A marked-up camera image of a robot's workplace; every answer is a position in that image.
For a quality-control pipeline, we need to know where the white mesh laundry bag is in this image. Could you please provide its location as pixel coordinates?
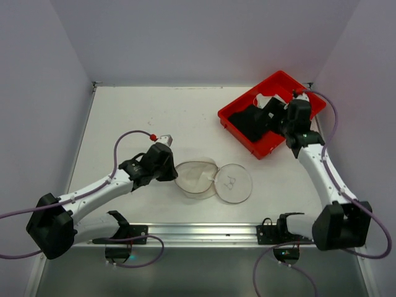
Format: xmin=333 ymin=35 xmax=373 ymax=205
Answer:
xmin=175 ymin=157 xmax=253 ymax=204

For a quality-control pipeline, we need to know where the white bra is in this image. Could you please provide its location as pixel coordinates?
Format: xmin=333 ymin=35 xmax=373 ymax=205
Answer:
xmin=253 ymin=93 xmax=272 ymax=109

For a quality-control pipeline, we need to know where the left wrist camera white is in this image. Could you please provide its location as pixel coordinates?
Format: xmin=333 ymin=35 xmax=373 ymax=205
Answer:
xmin=155 ymin=134 xmax=173 ymax=147

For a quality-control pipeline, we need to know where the aluminium mounting rail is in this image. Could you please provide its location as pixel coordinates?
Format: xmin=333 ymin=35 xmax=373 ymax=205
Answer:
xmin=40 ymin=221 xmax=366 ymax=248

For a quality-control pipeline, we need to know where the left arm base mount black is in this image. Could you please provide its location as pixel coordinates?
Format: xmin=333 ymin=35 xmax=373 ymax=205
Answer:
xmin=92 ymin=210 xmax=149 ymax=265

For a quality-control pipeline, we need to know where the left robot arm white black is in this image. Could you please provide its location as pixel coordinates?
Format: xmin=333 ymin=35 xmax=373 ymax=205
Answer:
xmin=27 ymin=136 xmax=178 ymax=259

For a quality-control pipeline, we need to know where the red plastic tray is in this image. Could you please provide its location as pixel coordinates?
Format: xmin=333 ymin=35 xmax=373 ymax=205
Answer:
xmin=218 ymin=71 xmax=326 ymax=160

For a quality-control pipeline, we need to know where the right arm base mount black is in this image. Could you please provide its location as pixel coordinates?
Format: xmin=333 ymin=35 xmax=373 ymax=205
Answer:
xmin=256 ymin=212 xmax=310 ymax=265

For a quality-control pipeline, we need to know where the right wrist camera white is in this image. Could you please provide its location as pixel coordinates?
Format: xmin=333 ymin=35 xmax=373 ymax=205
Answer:
xmin=293 ymin=88 xmax=310 ymax=102

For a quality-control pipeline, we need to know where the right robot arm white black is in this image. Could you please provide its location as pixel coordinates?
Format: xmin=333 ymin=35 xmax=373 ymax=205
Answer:
xmin=254 ymin=93 xmax=372 ymax=251

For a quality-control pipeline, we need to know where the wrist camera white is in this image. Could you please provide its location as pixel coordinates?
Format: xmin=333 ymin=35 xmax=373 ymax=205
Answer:
xmin=155 ymin=134 xmax=173 ymax=147
xmin=293 ymin=88 xmax=310 ymax=102

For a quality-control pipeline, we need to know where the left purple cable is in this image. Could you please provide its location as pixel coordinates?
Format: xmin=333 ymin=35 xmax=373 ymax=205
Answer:
xmin=0 ymin=130 xmax=155 ymax=260

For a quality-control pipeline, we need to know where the black garment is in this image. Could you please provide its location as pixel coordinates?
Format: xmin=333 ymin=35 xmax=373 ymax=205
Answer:
xmin=228 ymin=105 xmax=265 ymax=143

